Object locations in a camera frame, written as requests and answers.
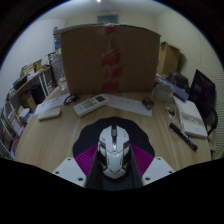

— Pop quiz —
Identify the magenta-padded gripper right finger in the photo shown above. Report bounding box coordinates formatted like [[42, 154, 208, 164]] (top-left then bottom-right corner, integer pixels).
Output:
[[128, 143, 176, 188]]

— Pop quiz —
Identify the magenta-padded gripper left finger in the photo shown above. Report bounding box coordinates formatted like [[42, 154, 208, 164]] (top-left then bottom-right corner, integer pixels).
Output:
[[52, 143, 101, 189]]

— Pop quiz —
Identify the white and black computer mouse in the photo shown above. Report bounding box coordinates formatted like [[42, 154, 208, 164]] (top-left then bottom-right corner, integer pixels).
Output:
[[96, 124, 132, 180]]

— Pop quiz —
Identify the black marker pen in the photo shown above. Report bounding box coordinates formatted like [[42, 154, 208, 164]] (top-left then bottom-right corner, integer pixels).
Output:
[[168, 121, 199, 152]]

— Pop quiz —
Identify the white flat rectangular device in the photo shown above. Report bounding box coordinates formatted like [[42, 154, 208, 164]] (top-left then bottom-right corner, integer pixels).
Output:
[[36, 106, 62, 122]]

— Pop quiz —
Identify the open white book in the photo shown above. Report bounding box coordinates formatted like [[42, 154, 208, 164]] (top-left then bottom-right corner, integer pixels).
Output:
[[172, 96, 210, 140]]

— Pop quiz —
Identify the small black clip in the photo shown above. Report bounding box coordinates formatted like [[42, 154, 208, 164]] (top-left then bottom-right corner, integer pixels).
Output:
[[141, 97, 155, 111]]

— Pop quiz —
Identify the white remote control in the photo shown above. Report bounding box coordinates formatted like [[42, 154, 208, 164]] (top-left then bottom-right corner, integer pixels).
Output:
[[72, 94, 111, 118]]

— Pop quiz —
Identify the clear plastic cup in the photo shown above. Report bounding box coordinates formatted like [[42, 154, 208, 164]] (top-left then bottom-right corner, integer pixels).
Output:
[[153, 82, 176, 104]]

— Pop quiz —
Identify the cluttered shelf unit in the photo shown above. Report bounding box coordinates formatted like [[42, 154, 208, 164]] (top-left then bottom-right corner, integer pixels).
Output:
[[0, 57, 58, 161]]

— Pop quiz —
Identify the black monitor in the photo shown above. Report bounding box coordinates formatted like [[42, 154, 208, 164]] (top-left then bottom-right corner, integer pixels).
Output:
[[187, 68, 218, 136]]

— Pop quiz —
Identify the clear plastic container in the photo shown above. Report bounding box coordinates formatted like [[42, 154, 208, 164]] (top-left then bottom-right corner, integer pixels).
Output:
[[50, 52, 70, 92]]

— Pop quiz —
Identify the small brown cardboard box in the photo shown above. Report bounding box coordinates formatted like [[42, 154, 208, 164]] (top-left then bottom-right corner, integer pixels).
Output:
[[156, 41, 181, 77]]

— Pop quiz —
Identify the large brown cardboard box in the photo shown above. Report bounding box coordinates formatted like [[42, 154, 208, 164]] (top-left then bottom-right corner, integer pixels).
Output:
[[60, 23, 162, 96]]

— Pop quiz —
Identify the blue and white cabinet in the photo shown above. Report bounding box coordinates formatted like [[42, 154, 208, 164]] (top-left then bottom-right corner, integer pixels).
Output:
[[53, 35, 63, 53]]

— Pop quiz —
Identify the coiled black cable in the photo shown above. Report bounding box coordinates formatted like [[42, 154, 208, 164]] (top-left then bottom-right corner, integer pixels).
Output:
[[62, 93, 80, 106]]

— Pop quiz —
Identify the wall window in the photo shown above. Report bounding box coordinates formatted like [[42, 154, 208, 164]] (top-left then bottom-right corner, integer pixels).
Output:
[[96, 13, 120, 25]]

